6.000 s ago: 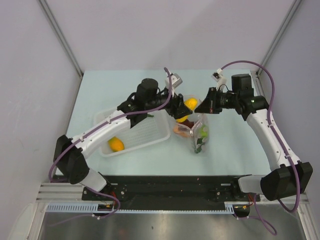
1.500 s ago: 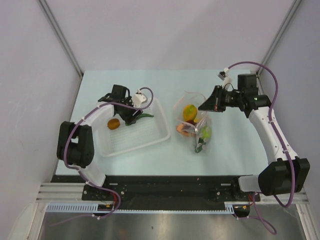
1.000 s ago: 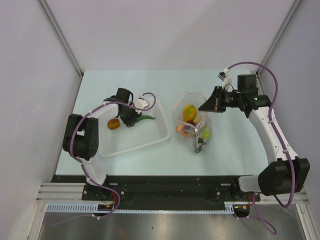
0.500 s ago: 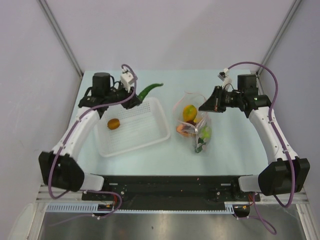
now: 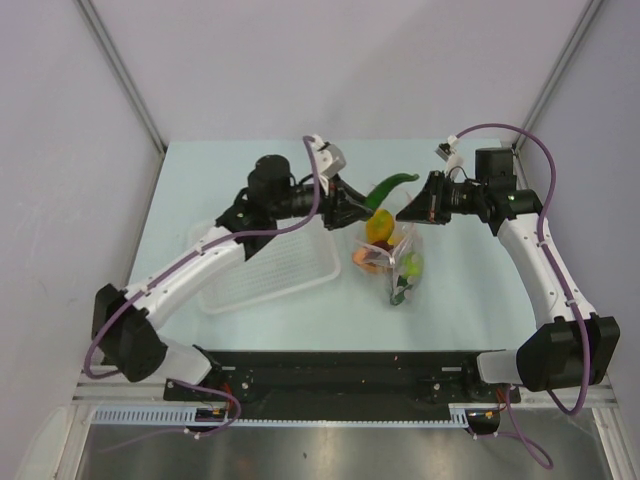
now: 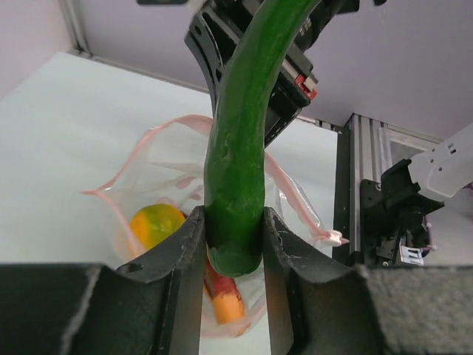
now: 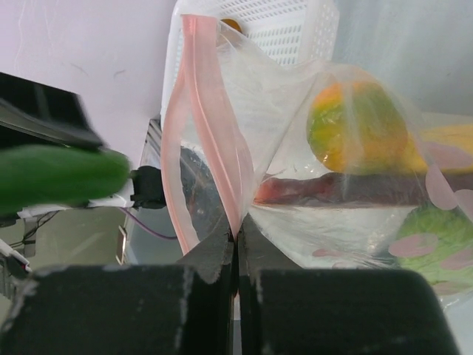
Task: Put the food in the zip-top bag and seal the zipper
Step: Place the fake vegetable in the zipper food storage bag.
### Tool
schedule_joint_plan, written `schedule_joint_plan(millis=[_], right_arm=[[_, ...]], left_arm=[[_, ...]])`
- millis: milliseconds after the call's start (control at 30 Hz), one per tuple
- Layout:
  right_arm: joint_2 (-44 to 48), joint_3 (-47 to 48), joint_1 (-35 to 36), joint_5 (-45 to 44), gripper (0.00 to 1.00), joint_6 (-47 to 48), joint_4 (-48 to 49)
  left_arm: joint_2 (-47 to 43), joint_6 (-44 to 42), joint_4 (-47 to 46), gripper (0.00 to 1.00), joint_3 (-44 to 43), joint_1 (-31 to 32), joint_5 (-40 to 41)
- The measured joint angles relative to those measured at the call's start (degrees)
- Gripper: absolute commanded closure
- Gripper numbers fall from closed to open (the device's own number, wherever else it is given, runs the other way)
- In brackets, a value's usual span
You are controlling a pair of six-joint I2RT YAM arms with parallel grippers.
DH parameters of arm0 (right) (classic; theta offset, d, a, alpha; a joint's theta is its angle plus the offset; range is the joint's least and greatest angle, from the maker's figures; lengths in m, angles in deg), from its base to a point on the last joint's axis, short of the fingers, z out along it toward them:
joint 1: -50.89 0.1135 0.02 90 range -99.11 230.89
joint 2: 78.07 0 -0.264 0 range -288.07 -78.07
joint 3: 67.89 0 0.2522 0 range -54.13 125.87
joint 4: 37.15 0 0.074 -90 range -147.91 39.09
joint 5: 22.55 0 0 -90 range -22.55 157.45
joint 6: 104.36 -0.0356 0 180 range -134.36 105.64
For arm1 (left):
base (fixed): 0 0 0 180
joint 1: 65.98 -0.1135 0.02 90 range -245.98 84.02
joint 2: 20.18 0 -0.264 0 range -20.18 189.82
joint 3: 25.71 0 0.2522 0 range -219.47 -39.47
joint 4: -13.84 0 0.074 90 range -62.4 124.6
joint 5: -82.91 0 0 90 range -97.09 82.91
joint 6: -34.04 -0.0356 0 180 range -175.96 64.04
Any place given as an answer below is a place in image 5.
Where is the clear zip top bag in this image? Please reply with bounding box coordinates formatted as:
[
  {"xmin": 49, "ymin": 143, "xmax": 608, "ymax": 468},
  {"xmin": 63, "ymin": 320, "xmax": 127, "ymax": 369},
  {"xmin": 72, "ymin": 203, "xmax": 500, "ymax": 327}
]
[{"xmin": 345, "ymin": 180, "xmax": 426, "ymax": 307}]

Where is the green chili pepper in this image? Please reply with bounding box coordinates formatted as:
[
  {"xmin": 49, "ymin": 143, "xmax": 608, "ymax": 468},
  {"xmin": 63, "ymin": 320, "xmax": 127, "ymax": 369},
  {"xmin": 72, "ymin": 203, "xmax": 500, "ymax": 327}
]
[{"xmin": 364, "ymin": 173, "xmax": 420, "ymax": 210}]

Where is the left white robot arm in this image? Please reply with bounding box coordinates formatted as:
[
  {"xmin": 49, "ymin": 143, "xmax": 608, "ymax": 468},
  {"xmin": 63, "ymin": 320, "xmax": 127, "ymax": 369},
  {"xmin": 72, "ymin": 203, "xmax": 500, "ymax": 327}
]
[{"xmin": 90, "ymin": 155, "xmax": 374, "ymax": 400}]

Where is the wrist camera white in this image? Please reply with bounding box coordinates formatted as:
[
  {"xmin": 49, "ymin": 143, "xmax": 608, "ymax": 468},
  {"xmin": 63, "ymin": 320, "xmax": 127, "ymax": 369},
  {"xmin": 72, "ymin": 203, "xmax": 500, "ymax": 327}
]
[
  {"xmin": 311, "ymin": 135, "xmax": 346, "ymax": 179},
  {"xmin": 435, "ymin": 135, "xmax": 464, "ymax": 180}
]

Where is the papaya slice with red flesh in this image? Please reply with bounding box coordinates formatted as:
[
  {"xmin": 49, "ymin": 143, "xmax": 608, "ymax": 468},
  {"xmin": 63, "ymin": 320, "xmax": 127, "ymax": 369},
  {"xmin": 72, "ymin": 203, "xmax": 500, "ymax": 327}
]
[{"xmin": 352, "ymin": 241, "xmax": 396, "ymax": 274}]

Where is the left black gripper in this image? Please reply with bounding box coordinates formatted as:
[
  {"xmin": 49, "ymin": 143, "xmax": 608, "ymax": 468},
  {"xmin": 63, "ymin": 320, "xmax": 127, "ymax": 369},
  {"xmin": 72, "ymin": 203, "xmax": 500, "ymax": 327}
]
[{"xmin": 269, "ymin": 174, "xmax": 372, "ymax": 231}]

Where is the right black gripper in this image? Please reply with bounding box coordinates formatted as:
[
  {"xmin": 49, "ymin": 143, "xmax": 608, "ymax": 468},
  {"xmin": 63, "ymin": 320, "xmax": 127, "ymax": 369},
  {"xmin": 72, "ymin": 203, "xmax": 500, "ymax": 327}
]
[{"xmin": 397, "ymin": 171, "xmax": 488, "ymax": 225}]

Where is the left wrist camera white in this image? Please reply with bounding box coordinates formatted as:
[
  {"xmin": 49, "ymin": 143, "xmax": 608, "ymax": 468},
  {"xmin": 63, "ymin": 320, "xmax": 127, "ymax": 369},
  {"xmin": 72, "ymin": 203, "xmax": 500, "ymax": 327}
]
[{"xmin": 311, "ymin": 135, "xmax": 346, "ymax": 179}]

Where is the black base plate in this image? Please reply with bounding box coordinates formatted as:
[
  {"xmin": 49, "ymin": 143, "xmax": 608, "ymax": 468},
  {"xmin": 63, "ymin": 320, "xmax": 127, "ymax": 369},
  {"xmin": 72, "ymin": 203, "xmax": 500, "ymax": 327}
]
[{"xmin": 101, "ymin": 345, "xmax": 522, "ymax": 426}]

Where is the green lime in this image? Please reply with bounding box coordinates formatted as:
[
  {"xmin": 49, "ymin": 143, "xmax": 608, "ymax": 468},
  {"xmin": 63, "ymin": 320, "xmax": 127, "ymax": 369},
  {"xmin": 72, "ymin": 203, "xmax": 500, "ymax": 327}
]
[{"xmin": 399, "ymin": 252, "xmax": 424, "ymax": 280}]

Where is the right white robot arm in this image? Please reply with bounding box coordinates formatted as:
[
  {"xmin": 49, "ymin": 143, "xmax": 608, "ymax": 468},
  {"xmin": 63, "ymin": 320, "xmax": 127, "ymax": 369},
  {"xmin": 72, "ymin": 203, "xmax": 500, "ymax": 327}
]
[{"xmin": 396, "ymin": 142, "xmax": 620, "ymax": 401}]

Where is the dark green cucumber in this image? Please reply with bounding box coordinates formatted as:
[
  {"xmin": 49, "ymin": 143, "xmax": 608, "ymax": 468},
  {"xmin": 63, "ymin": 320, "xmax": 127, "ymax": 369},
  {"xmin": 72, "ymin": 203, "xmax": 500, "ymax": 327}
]
[{"xmin": 389, "ymin": 277, "xmax": 413, "ymax": 306}]

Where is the white slotted cable duct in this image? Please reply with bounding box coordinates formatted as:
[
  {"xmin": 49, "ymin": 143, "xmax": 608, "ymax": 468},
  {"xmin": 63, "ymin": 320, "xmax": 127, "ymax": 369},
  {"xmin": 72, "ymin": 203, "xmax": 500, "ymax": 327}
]
[{"xmin": 91, "ymin": 405, "xmax": 502, "ymax": 428}]

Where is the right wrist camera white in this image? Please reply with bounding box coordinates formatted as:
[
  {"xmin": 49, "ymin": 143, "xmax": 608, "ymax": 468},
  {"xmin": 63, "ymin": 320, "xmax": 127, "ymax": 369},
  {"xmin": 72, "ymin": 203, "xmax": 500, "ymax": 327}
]
[{"xmin": 435, "ymin": 135, "xmax": 464, "ymax": 180}]

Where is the white plastic basket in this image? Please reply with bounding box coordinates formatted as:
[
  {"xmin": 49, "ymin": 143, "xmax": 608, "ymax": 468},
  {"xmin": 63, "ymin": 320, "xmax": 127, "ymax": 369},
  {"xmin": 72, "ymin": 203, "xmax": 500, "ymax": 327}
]
[{"xmin": 196, "ymin": 217, "xmax": 341, "ymax": 315}]

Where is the yellow green mango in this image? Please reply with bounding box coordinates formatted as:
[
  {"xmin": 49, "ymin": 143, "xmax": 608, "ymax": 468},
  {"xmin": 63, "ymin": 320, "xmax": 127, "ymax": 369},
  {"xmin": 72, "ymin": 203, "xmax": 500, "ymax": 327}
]
[{"xmin": 365, "ymin": 209, "xmax": 395, "ymax": 244}]

